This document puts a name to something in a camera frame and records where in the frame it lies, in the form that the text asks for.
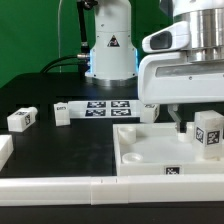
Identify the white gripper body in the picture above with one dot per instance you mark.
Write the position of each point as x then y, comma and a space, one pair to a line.
168, 78

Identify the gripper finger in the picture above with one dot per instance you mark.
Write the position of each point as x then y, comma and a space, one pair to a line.
173, 112

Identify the white square tabletop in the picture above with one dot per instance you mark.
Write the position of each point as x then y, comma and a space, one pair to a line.
158, 149

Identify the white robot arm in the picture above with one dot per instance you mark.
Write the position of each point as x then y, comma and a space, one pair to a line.
112, 60

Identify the white tag base sheet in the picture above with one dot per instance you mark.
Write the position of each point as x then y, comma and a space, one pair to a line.
104, 109

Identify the white left fence block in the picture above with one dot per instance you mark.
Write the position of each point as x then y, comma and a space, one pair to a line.
6, 149

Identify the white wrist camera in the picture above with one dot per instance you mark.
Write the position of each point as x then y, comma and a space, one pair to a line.
172, 38

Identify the white front fence rail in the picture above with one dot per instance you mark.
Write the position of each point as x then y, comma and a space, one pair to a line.
111, 190

